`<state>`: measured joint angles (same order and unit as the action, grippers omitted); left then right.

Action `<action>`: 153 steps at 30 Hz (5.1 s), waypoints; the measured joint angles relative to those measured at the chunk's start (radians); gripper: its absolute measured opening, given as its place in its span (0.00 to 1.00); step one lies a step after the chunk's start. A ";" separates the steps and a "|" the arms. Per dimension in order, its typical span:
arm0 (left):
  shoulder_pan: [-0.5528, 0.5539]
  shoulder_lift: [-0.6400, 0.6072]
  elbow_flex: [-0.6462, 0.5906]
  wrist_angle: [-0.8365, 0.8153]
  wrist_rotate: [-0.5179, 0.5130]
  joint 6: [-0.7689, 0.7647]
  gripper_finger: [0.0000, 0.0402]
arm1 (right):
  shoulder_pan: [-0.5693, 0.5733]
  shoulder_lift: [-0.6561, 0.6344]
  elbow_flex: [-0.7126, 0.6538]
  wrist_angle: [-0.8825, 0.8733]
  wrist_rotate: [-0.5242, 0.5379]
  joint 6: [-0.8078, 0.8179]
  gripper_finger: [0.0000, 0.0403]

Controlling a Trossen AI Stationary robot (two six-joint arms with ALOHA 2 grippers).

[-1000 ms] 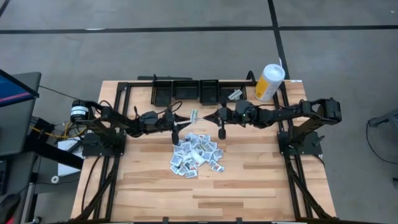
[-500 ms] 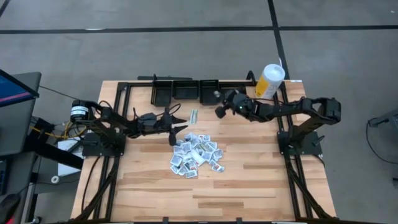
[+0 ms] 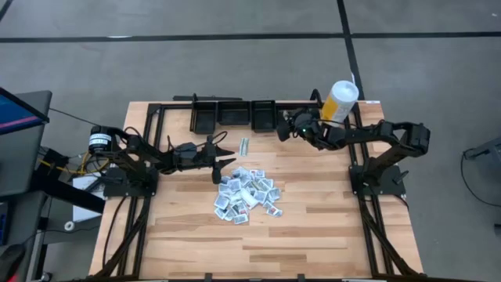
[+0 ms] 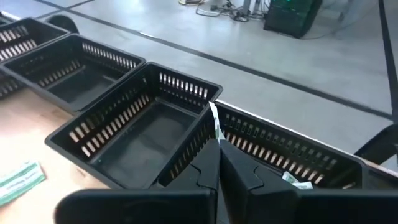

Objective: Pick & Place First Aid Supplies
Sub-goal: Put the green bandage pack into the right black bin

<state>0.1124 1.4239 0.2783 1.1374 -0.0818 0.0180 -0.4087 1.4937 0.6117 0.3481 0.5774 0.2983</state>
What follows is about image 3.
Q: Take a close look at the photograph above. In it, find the yellow and white wipes canister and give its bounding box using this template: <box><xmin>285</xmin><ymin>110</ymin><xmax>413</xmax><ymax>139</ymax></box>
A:
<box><xmin>320</xmin><ymin>80</ymin><xmax>360</xmax><ymax>125</ymax></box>

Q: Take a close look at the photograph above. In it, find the yellow cable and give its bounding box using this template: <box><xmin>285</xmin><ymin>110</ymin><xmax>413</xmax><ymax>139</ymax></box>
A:
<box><xmin>38</xmin><ymin>150</ymin><xmax>113</xmax><ymax>177</ymax></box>

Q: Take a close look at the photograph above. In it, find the black computer mouse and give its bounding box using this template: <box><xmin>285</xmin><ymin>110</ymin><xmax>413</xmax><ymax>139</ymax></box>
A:
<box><xmin>0</xmin><ymin>242</ymin><xmax>27</xmax><ymax>282</ymax></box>

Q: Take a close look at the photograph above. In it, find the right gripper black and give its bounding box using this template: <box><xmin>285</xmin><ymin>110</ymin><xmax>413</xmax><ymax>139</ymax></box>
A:
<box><xmin>276</xmin><ymin>111</ymin><xmax>328</xmax><ymax>150</ymax></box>

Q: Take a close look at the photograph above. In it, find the thin black floor cable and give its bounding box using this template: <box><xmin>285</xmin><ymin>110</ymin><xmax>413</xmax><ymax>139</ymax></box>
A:
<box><xmin>460</xmin><ymin>154</ymin><xmax>501</xmax><ymax>208</ymax></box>
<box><xmin>49</xmin><ymin>107</ymin><xmax>97</xmax><ymax>127</ymax></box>

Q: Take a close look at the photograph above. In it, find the white paper sheet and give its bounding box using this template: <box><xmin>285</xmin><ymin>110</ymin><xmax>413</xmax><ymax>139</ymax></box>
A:
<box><xmin>72</xmin><ymin>174</ymin><xmax>106</xmax><ymax>223</ymax></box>

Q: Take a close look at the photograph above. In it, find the computer monitor with blue screen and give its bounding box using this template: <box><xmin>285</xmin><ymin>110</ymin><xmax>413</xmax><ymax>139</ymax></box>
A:
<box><xmin>0</xmin><ymin>86</ymin><xmax>50</xmax><ymax>136</ymax></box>

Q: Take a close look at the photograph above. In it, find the plain white oblong packet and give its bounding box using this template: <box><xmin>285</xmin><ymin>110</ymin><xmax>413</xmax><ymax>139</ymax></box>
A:
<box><xmin>239</xmin><ymin>190</ymin><xmax>261</xmax><ymax>208</ymax></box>

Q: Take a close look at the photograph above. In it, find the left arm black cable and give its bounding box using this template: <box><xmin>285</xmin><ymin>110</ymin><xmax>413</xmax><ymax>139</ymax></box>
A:
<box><xmin>205</xmin><ymin>130</ymin><xmax>229</xmax><ymax>148</ymax></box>

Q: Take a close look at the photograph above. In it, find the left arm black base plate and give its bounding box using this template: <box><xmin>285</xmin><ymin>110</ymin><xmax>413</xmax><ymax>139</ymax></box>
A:
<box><xmin>102</xmin><ymin>168</ymin><xmax>160</xmax><ymax>198</ymax></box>

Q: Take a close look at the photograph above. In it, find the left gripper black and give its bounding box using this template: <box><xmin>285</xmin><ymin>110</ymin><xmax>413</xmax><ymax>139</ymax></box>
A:
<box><xmin>174</xmin><ymin>136</ymin><xmax>238</xmax><ymax>185</ymax></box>

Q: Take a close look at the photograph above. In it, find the black cart support beam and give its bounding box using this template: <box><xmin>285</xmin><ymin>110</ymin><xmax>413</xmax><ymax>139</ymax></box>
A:
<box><xmin>31</xmin><ymin>162</ymin><xmax>106</xmax><ymax>215</ymax></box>

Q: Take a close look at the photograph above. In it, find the grey chair base leg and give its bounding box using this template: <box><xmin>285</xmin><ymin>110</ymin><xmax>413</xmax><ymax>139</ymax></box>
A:
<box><xmin>463</xmin><ymin>136</ymin><xmax>501</xmax><ymax>161</ymax></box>

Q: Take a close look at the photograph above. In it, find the black plastic mesh basket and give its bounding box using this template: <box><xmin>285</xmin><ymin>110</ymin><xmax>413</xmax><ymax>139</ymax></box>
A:
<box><xmin>250</xmin><ymin>99</ymin><xmax>277</xmax><ymax>133</ymax></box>
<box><xmin>217</xmin><ymin>100</ymin><xmax>251</xmax><ymax>126</ymax></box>
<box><xmin>276</xmin><ymin>102</ymin><xmax>314</xmax><ymax>130</ymax></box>
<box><xmin>190</xmin><ymin>100</ymin><xmax>218</xmax><ymax>135</ymax></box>

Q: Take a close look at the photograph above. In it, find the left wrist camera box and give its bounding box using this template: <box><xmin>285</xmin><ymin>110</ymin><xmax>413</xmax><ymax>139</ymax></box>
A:
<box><xmin>174</xmin><ymin>143</ymin><xmax>199</xmax><ymax>157</ymax></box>

